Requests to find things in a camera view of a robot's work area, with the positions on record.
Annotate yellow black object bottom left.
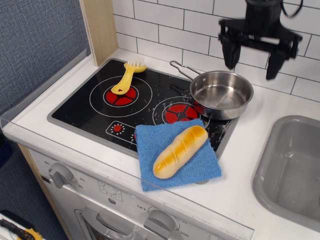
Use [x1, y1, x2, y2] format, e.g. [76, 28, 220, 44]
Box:
[0, 219, 43, 240]

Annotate stainless steel pot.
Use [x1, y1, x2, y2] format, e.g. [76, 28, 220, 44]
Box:
[169, 60, 254, 121]

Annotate yellow dish brush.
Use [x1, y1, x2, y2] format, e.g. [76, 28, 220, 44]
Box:
[111, 56, 147, 95]

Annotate grey left oven knob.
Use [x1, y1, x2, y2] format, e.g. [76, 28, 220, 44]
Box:
[48, 163, 74, 189]

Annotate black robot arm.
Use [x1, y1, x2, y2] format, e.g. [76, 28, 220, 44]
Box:
[218, 0, 303, 80]

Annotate wooden post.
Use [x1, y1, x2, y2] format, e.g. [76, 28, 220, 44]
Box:
[79, 0, 119, 67]

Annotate black toy stove top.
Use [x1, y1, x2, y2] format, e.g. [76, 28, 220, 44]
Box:
[46, 58, 245, 161]

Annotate grey oven knob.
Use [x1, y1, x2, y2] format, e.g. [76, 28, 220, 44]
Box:
[143, 210, 176, 240]
[48, 163, 74, 189]

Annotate grey sink basin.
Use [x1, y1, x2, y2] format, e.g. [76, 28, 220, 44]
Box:
[252, 115, 320, 232]

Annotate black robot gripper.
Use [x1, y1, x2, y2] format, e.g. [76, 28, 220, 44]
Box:
[218, 0, 303, 80]

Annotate blue cloth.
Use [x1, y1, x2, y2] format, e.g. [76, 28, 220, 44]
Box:
[135, 119, 222, 192]

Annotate grey right oven knob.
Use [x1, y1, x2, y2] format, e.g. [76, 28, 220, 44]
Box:
[143, 210, 176, 240]

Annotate toy bread loaf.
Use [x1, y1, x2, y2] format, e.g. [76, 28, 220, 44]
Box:
[153, 125, 208, 179]

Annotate white toy oven front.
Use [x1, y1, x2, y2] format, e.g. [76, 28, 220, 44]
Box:
[26, 147, 226, 240]

